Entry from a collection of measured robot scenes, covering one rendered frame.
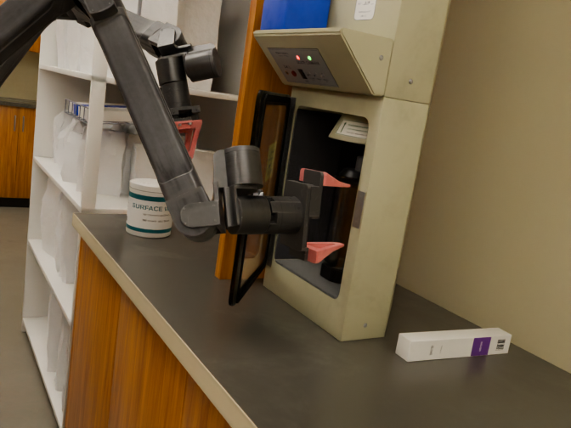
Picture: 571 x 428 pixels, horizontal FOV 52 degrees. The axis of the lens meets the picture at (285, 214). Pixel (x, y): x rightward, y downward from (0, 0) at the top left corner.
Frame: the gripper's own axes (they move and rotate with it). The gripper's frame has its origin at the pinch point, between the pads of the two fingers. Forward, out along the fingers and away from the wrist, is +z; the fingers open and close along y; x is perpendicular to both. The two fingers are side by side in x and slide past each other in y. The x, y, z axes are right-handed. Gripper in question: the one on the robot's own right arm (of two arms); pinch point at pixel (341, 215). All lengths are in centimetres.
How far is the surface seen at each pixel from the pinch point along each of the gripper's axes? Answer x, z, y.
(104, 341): 77, -16, -48
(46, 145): 234, -6, -6
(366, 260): 9.5, 14.5, -10.3
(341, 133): 20.9, 13.8, 13.1
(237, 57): 156, 56, 41
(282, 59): 31.7, 5.1, 27.1
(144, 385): 43, -16, -45
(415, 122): 7.4, 20.8, 16.3
